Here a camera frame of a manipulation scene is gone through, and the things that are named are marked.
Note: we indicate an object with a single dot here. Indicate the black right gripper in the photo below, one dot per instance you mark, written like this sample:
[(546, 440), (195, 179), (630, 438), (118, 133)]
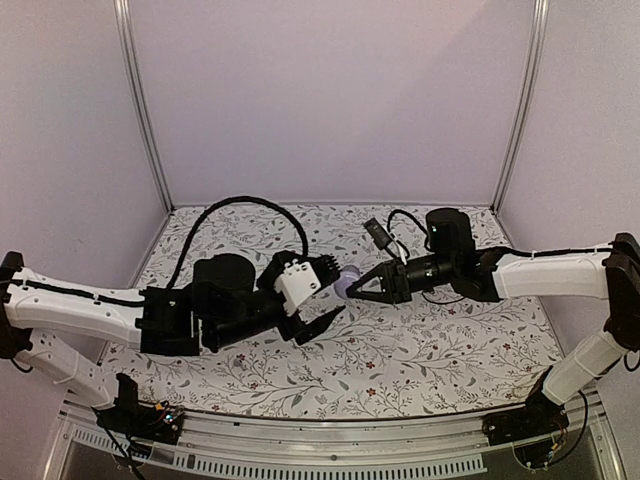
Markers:
[(400, 294)]

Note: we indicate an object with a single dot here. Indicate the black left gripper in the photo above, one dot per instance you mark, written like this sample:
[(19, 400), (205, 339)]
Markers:
[(309, 331)]

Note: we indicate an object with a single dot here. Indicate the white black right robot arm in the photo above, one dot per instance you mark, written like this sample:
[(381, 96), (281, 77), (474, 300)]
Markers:
[(608, 273)]

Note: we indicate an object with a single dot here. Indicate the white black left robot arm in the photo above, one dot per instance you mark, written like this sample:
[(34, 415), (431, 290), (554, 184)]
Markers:
[(169, 322)]

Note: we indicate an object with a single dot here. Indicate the floral patterned table mat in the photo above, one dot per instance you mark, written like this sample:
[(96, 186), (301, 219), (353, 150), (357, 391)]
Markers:
[(431, 356)]

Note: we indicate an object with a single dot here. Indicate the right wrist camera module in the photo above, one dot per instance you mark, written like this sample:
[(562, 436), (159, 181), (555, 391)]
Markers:
[(385, 241)]

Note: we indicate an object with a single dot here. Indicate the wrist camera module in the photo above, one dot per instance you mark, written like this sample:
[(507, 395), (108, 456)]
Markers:
[(385, 241), (302, 279)]

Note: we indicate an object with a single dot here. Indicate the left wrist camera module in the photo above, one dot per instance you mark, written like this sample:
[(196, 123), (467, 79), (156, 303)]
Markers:
[(302, 279)]

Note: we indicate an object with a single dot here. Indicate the aluminium front rail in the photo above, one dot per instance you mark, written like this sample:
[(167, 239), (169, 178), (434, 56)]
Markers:
[(217, 446)]

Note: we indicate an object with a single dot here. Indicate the right aluminium frame post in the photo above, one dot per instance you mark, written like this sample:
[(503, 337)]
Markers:
[(531, 70)]

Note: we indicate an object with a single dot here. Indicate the aluminium frame post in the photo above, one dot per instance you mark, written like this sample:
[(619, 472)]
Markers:
[(124, 23), (531, 70)]

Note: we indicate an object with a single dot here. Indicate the left aluminium frame post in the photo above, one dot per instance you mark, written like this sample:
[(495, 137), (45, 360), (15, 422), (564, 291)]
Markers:
[(124, 23)]

